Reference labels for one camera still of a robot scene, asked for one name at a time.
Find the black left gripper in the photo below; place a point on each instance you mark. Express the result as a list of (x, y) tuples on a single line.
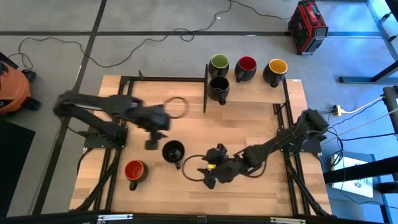
[(154, 119)]

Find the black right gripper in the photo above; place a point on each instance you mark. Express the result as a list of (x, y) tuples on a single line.
[(228, 171)]

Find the black mug orange inside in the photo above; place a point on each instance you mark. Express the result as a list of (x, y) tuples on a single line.
[(134, 170)]

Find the black mug green inside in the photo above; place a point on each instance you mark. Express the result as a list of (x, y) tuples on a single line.
[(219, 61)]

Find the black mug red inside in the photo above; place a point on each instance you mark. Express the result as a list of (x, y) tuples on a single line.
[(247, 63)]

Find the black mug yellow inside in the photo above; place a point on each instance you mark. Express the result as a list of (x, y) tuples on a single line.
[(277, 66)]

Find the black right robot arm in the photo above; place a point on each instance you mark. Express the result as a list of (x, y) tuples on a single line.
[(280, 140)]

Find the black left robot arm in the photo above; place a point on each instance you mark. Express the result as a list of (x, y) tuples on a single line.
[(93, 102)]

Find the wooden shelf board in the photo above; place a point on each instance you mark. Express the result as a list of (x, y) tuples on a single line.
[(248, 93)]

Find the yellow power plug adapter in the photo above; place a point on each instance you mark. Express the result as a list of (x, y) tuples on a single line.
[(337, 110)]

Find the white cardboard box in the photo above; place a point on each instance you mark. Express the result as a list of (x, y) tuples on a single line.
[(351, 186)]

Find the black desk crossbar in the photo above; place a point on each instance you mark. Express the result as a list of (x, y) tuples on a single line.
[(357, 171)]

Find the black floor mat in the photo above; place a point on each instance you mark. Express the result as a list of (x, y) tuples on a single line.
[(14, 168)]

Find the orange shop vacuum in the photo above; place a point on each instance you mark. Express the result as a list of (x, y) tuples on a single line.
[(14, 90)]

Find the black table foot bar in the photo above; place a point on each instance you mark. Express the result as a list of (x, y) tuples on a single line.
[(354, 79)]

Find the red black power station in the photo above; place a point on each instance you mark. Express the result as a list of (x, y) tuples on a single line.
[(306, 28)]

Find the black desk upright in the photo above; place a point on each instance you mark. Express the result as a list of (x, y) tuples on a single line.
[(391, 105)]

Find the black aluminium table frame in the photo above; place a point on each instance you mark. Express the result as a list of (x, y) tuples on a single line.
[(168, 79)]

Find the silver metal bracket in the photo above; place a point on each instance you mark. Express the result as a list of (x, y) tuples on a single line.
[(115, 217), (287, 220)]

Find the grey metal rack frame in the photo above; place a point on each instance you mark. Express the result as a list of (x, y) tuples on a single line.
[(384, 31)]

